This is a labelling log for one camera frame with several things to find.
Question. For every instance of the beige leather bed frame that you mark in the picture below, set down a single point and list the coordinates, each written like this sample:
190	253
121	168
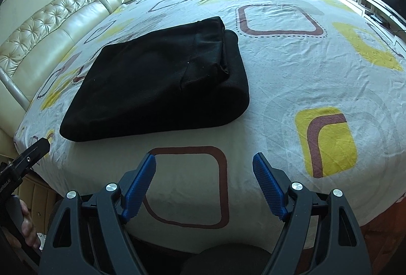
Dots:
35	195

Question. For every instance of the white television cabinet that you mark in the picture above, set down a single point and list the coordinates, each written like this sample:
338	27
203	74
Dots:
371	5

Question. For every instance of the beige tufted leather headboard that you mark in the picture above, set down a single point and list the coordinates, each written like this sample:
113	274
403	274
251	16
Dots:
47	30

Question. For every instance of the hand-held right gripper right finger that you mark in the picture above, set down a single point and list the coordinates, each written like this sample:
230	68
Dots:
269	186

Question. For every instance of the person's left hand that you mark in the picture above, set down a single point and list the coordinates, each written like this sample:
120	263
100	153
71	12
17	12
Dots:
30	227

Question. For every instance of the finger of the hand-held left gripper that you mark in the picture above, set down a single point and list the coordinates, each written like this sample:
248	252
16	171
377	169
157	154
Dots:
35	152

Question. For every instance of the bed with patterned sheet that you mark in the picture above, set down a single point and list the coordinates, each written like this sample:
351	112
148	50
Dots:
285	72

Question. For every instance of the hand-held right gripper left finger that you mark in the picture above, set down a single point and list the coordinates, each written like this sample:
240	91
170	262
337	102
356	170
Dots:
139	186

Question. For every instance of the black pants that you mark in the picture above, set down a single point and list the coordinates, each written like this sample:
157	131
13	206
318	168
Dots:
152	87

